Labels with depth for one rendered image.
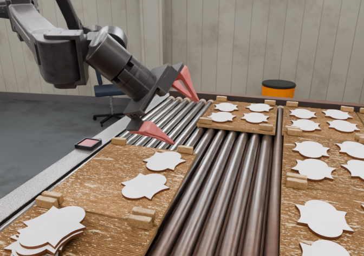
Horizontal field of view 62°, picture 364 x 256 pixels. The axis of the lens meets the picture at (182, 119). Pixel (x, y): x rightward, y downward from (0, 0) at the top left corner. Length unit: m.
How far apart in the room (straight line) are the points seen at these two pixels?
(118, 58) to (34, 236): 0.44
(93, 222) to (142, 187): 0.17
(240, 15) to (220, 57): 0.62
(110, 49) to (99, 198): 0.52
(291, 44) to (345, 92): 1.02
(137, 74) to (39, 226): 0.44
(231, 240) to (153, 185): 0.28
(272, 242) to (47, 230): 0.51
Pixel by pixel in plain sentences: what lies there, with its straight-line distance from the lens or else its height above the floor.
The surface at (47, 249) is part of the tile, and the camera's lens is 0.73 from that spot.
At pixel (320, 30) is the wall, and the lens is 4.53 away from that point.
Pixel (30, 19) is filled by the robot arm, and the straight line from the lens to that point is 0.70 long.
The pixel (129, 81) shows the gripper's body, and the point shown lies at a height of 1.32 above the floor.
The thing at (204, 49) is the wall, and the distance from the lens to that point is 4.46.
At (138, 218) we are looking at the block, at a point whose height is 0.96.
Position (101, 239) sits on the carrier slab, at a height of 0.94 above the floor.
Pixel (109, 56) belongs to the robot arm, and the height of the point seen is 1.36.
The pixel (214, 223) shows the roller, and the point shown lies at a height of 0.92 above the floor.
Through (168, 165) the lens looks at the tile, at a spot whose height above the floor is 0.94.
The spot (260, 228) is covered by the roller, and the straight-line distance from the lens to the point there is 0.84.
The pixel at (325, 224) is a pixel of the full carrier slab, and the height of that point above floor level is 0.95.
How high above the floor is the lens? 1.43
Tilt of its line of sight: 20 degrees down
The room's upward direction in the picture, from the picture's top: straight up
